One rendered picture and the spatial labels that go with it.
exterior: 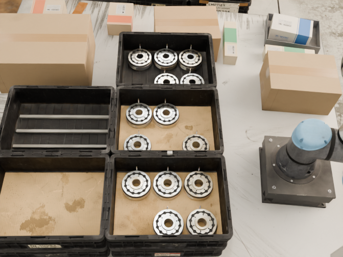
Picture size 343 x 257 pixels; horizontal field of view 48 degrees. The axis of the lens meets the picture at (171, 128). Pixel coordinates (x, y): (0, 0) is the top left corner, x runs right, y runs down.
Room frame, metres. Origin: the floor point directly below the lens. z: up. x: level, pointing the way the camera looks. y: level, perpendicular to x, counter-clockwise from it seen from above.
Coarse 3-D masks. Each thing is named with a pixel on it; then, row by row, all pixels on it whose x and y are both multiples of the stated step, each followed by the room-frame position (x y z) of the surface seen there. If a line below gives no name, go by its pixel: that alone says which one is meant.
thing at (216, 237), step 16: (112, 160) 0.62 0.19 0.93; (224, 160) 0.65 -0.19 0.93; (112, 176) 0.56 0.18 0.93; (224, 176) 0.59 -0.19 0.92; (224, 192) 0.53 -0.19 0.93; (112, 240) 0.35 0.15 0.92; (128, 240) 0.35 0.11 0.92; (144, 240) 0.35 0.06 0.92; (160, 240) 0.36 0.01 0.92; (176, 240) 0.36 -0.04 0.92; (192, 240) 0.37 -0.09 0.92; (208, 240) 0.37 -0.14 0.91; (224, 240) 0.38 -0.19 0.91
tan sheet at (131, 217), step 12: (120, 180) 0.59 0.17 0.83; (216, 180) 0.62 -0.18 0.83; (120, 192) 0.54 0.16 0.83; (216, 192) 0.57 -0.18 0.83; (120, 204) 0.50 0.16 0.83; (132, 204) 0.50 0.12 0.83; (144, 204) 0.50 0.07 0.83; (156, 204) 0.51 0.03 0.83; (168, 204) 0.51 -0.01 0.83; (180, 204) 0.51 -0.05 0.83; (192, 204) 0.52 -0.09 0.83; (204, 204) 0.52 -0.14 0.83; (216, 204) 0.53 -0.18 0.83; (120, 216) 0.46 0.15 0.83; (132, 216) 0.46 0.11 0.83; (144, 216) 0.46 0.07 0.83; (216, 216) 0.48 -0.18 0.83; (120, 228) 0.41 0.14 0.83; (132, 228) 0.42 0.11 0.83; (144, 228) 0.42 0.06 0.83; (216, 228) 0.44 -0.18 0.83
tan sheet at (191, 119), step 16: (192, 112) 0.91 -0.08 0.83; (208, 112) 0.92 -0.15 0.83; (128, 128) 0.81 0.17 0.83; (144, 128) 0.82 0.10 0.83; (160, 128) 0.82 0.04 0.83; (176, 128) 0.83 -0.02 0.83; (192, 128) 0.84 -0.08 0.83; (208, 128) 0.84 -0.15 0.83; (160, 144) 0.75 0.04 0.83; (176, 144) 0.76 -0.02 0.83
